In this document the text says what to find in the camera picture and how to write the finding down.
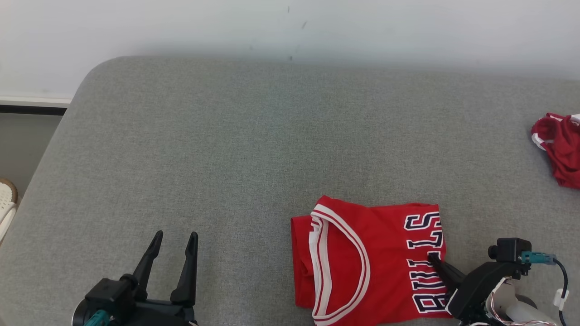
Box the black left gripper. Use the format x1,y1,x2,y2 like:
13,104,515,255
109,230,199,326

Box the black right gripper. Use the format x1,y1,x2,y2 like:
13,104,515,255
427,252,531,322

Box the red Bulls jersey white sleeves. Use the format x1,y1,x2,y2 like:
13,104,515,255
290,195,447,326

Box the red shorts white stripe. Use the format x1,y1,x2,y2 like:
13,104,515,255
531,112,580,190

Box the grey fabric sofa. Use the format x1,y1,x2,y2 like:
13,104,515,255
0,55,580,326

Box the white perforated shoe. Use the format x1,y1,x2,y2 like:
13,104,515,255
0,177,19,243

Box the white black baseboard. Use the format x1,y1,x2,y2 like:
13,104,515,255
0,95,73,116

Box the white red wire bundle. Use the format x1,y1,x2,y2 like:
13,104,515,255
469,277,556,326

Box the white cable label tag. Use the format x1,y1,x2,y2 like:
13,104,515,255
552,288,570,311

